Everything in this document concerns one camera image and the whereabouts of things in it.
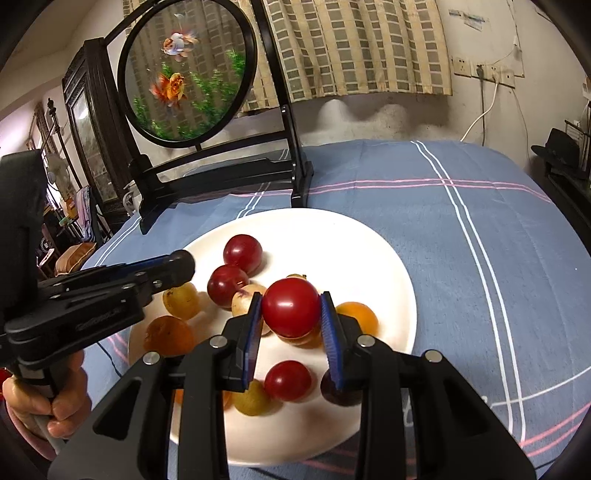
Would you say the spotted yellow fruit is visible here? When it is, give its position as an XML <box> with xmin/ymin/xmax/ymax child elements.
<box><xmin>162</xmin><ymin>282</ymin><xmax>200</xmax><ymax>321</ymax></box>

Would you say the dark purple plum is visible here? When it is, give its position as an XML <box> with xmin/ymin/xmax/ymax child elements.
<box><xmin>320</xmin><ymin>370</ymin><xmax>363</xmax><ymax>407</ymax></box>

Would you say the small yellow-green fruit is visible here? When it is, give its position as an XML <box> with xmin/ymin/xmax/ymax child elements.
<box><xmin>232</xmin><ymin>379</ymin><xmax>273</xmax><ymax>417</ymax></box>

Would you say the yellow-orange fruit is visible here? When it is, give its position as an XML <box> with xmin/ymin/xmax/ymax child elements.
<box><xmin>335</xmin><ymin>302</ymin><xmax>380</xmax><ymax>336</ymax></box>

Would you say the small red tomato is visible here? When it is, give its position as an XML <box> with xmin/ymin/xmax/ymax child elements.
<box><xmin>264</xmin><ymin>360</ymin><xmax>312</xmax><ymax>402</ymax></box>

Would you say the pale purple-streaked fruit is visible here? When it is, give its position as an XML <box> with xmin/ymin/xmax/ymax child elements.
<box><xmin>230</xmin><ymin>283</ymin><xmax>266</xmax><ymax>317</ymax></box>

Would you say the small red plum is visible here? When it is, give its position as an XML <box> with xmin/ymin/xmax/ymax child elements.
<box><xmin>262</xmin><ymin>278</ymin><xmax>321</xmax><ymax>338</ymax></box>

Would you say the small orange mandarin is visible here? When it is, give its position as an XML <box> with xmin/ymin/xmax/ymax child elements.
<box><xmin>276</xmin><ymin>330</ymin><xmax>322</xmax><ymax>349</ymax></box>

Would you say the left hand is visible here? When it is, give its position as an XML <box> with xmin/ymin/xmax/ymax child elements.
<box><xmin>2</xmin><ymin>351</ymin><xmax>92</xmax><ymax>461</ymax></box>

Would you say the dark wooden framed cabinet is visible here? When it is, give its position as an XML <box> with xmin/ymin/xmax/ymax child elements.
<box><xmin>62</xmin><ymin>38</ymin><xmax>137</xmax><ymax>233</ymax></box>

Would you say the white oval plate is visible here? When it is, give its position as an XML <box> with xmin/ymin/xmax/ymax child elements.
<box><xmin>127</xmin><ymin>207</ymin><xmax>419</xmax><ymax>468</ymax></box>

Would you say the blue checked tablecloth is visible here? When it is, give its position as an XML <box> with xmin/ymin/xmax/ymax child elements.
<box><xmin>80</xmin><ymin>138</ymin><xmax>591</xmax><ymax>480</ymax></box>

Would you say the round goldfish screen stand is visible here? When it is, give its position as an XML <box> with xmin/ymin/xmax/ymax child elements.
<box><xmin>107</xmin><ymin>1</ymin><xmax>314</xmax><ymax>233</ymax></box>

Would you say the black hat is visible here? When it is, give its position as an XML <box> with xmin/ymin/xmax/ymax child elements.
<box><xmin>531</xmin><ymin>128</ymin><xmax>580</xmax><ymax>174</ymax></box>

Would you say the striped beige curtain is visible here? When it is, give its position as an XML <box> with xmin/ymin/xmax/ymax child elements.
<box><xmin>126</xmin><ymin>1</ymin><xmax>453</xmax><ymax>108</ymax></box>

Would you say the wall power strip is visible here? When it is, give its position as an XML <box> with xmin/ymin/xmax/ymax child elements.
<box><xmin>451</xmin><ymin>57</ymin><xmax>516</xmax><ymax>89</ymax></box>

